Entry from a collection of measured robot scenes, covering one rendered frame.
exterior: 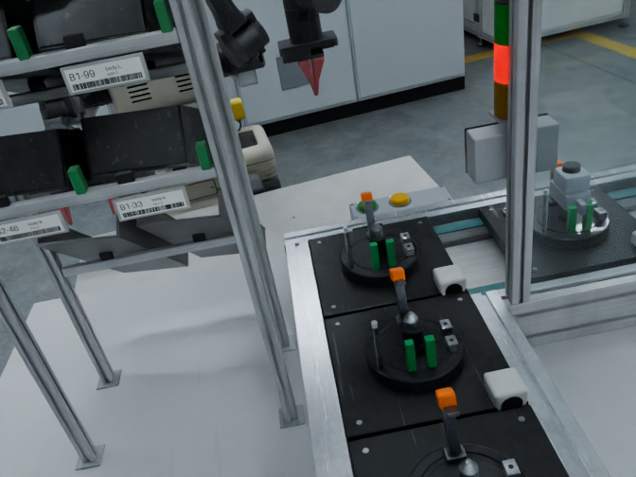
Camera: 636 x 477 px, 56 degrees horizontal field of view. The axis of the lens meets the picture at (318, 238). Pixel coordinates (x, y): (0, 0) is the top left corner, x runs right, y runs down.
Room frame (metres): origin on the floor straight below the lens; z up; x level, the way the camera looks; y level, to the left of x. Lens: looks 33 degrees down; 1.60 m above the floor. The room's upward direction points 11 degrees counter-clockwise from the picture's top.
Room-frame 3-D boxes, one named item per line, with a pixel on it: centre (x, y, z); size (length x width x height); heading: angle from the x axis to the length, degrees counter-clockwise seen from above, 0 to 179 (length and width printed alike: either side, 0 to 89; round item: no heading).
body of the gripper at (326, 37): (1.07, -0.04, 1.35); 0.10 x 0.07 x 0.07; 91
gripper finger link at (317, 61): (1.07, -0.03, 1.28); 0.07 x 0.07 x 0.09; 1
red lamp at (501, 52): (0.76, -0.29, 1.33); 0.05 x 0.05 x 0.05
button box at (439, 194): (1.09, -0.18, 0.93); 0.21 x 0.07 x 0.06; 91
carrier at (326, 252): (0.88, -0.10, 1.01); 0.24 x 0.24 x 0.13; 1
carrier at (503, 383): (0.63, -0.11, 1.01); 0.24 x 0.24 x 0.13; 1
